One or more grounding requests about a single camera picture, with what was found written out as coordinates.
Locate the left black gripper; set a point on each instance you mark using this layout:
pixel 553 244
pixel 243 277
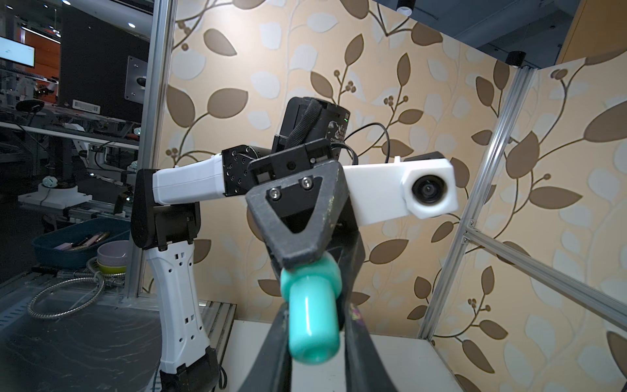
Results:
pixel 299 199

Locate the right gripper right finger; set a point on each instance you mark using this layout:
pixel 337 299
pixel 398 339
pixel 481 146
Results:
pixel 364 368

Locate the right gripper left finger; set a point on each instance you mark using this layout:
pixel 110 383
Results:
pixel 271 370

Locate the green stamp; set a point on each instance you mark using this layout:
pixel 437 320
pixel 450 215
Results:
pixel 311 292

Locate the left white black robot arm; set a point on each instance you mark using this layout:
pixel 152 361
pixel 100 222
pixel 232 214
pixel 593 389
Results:
pixel 166 221

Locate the stacked bowls outside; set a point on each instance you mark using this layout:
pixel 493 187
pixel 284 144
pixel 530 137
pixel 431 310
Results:
pixel 112 257

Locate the teal storage bin outside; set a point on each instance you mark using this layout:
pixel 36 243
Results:
pixel 71 247

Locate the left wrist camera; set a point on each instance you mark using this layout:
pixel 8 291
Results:
pixel 424 188

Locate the aluminium frame post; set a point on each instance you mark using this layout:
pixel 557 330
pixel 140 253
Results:
pixel 162 31

